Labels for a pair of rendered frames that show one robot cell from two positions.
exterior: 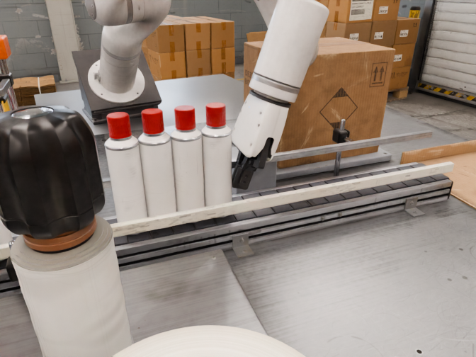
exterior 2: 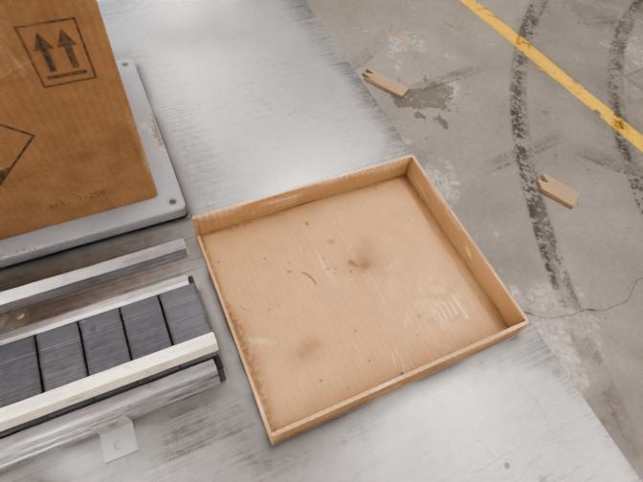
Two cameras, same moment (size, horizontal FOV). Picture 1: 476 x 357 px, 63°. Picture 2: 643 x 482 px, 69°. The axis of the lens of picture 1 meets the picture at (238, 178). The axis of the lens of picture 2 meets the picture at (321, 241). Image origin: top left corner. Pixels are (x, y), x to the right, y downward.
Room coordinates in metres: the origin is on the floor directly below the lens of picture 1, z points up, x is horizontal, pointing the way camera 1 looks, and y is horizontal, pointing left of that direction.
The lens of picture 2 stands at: (0.61, -0.51, 1.33)
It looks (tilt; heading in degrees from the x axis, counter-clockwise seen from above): 57 degrees down; 347
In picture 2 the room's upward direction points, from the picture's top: 10 degrees clockwise
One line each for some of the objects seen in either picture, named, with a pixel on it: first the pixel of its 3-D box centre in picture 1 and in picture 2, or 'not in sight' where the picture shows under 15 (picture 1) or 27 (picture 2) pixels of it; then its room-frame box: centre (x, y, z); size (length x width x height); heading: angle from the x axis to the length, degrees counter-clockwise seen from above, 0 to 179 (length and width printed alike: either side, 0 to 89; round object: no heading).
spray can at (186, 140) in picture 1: (188, 165); not in sight; (0.61, 0.09, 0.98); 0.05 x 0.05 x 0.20
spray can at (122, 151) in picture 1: (126, 175); not in sight; (0.57, 0.18, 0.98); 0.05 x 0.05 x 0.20
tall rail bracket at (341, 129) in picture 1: (344, 156); not in sight; (0.81, -0.24, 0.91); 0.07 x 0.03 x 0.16; 20
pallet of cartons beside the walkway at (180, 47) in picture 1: (179, 61); not in sight; (4.53, 0.66, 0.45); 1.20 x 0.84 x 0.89; 29
